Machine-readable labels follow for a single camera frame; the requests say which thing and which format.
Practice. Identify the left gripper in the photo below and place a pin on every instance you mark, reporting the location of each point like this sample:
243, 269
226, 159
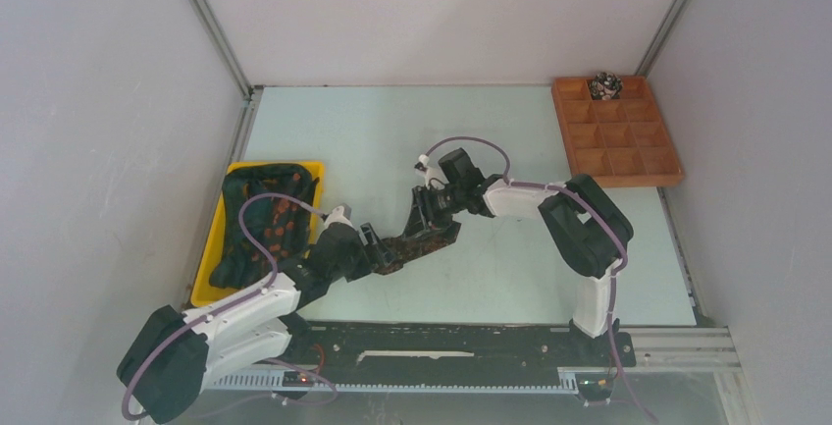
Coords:
365, 261

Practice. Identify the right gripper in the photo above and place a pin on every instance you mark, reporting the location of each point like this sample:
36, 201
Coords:
421, 223

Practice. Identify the dark key-patterned tie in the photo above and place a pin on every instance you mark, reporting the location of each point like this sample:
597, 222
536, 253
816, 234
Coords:
406, 251

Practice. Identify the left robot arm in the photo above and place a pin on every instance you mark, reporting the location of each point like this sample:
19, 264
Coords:
176, 355

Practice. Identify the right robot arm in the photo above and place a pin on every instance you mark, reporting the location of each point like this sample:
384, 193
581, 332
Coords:
590, 232

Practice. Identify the dark green ties pile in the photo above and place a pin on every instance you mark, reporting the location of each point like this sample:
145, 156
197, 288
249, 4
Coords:
280, 225

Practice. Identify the yellow plastic bin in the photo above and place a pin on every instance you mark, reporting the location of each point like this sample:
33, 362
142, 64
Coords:
202, 293

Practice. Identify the wooden compartment tray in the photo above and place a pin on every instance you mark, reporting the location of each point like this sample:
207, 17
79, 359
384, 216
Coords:
621, 142

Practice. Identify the rolled patterned tie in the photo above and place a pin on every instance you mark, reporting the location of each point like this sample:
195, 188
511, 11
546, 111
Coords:
605, 86

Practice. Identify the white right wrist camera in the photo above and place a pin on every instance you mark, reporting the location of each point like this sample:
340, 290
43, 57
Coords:
433, 177

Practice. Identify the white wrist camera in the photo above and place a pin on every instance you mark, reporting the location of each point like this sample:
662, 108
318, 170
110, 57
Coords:
433, 177
339, 215

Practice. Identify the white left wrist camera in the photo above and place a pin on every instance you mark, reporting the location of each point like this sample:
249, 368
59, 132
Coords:
339, 215

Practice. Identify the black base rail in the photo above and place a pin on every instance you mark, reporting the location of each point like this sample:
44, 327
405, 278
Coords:
453, 356

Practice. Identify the aluminium frame rail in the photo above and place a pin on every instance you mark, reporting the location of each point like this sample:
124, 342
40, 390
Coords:
657, 350

